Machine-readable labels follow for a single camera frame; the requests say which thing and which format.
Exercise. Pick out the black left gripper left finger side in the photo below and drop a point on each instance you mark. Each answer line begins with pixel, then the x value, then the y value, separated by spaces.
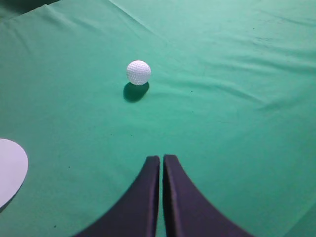
pixel 135 214

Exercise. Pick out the white dimpled golf ball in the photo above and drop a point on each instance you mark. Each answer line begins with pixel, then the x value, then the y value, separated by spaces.
pixel 138 72

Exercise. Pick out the white flat plate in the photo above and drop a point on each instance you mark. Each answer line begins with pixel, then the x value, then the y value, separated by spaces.
pixel 13 170

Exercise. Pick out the green table cloth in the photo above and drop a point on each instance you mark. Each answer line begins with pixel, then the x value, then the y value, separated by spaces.
pixel 232 93

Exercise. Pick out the black left gripper right finger side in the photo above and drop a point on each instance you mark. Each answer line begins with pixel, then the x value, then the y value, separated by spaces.
pixel 187 213

